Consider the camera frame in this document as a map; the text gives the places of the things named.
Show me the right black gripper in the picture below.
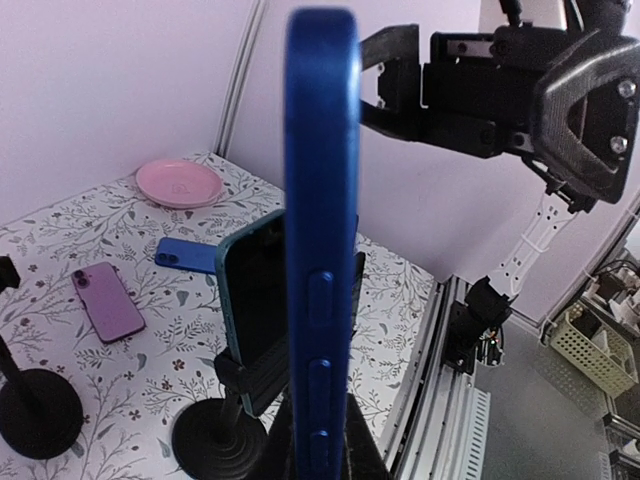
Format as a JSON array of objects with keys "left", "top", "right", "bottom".
[{"left": 360, "top": 24, "right": 550, "bottom": 159}]

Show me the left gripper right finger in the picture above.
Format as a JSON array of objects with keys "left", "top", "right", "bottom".
[{"left": 344, "top": 393, "right": 390, "bottom": 480}]

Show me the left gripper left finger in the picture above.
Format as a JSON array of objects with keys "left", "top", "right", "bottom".
[{"left": 260, "top": 395, "right": 293, "bottom": 479}]

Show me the black phone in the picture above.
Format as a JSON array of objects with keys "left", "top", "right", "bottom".
[
  {"left": 284, "top": 7, "right": 361, "bottom": 479},
  {"left": 351, "top": 252, "right": 366, "bottom": 336}
]

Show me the teal green phone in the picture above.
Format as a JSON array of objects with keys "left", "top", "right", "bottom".
[{"left": 215, "top": 209, "right": 288, "bottom": 418}]

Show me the blue phone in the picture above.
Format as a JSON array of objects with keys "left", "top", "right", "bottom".
[{"left": 154, "top": 237, "right": 217, "bottom": 274}]

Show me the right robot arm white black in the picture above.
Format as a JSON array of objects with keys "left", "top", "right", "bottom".
[{"left": 361, "top": 1, "right": 639, "bottom": 371}]

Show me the black round-base clamp stand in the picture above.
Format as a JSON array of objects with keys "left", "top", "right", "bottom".
[{"left": 171, "top": 338, "right": 289, "bottom": 479}]

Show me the pink phone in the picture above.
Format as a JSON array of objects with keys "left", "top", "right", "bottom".
[{"left": 71, "top": 262, "right": 146, "bottom": 344}]

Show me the floral table mat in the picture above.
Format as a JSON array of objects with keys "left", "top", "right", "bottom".
[{"left": 1, "top": 155, "right": 283, "bottom": 479}]

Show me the pink plate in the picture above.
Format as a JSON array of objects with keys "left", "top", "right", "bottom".
[{"left": 135, "top": 160, "right": 223, "bottom": 209}]

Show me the green plastic basket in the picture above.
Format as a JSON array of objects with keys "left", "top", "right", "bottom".
[{"left": 542, "top": 299, "right": 639, "bottom": 398}]

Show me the front aluminium rail frame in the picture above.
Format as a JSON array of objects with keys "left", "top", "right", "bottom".
[{"left": 378, "top": 277, "right": 491, "bottom": 479}]

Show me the right aluminium corner post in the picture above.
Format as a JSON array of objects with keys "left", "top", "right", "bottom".
[{"left": 212, "top": 0, "right": 269, "bottom": 157}]

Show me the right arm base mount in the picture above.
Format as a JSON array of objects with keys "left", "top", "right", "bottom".
[{"left": 443, "top": 276, "right": 513, "bottom": 375}]

